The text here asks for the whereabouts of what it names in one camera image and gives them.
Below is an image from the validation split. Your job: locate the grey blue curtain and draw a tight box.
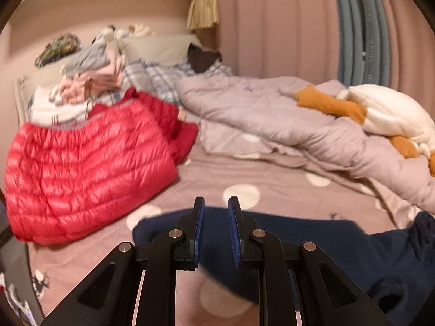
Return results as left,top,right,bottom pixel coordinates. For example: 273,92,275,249
337,0,392,86

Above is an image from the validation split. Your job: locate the beige pillow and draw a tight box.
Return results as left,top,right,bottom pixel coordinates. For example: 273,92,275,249
118,34,202,65

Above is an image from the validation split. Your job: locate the pink curtain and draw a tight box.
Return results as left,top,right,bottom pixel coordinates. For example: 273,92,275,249
217,0,434,112

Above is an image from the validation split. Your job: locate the green patterned cloth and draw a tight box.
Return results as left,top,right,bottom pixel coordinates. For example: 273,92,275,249
34,32,83,68

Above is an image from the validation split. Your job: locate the beige tasselled cloth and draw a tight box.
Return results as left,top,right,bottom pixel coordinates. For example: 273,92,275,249
187,0,220,31

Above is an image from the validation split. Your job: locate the light pink quilted duvet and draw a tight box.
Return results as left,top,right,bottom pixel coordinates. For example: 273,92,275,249
175,75,434,212

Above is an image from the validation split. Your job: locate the navy blue fleece garment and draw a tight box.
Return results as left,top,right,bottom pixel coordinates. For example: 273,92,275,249
131,205,435,326

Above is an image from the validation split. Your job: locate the black garment near pillow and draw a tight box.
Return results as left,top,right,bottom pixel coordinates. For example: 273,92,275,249
187,43,222,74

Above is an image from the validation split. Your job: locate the pile of folded clothes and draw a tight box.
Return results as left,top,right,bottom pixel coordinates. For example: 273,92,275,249
20,24,153,127

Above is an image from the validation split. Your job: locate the plaid blue white pillow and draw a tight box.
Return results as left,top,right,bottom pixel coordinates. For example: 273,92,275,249
92,60,233,106

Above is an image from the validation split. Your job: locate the white and orange plush toy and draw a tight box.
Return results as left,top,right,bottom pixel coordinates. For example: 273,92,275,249
294,84,434,174

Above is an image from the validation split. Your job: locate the red puffer jacket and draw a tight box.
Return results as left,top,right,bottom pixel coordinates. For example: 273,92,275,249
4,87,198,245

